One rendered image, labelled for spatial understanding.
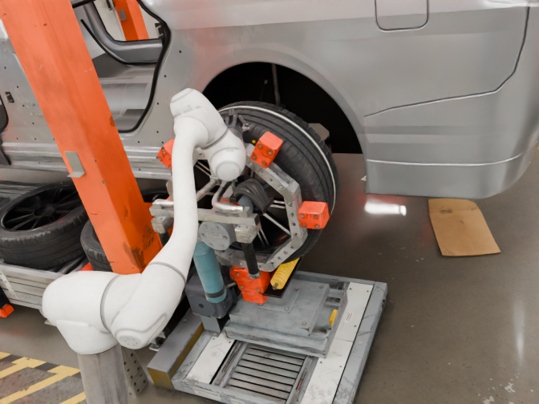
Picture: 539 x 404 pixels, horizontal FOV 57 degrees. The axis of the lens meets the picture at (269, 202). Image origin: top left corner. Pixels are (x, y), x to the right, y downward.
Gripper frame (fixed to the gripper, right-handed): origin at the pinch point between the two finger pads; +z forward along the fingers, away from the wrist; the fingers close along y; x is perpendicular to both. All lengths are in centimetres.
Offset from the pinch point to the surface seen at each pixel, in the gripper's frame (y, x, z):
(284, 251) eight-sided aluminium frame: 12, -50, -19
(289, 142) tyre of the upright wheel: 19.0, -9.9, -7.5
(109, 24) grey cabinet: -187, -60, 504
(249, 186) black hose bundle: 4.1, -15.3, -25.3
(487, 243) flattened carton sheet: 122, -115, 49
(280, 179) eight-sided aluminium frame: 14.3, -18.3, -18.5
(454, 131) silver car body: 77, -13, -9
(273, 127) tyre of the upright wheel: 14.2, -5.9, -2.5
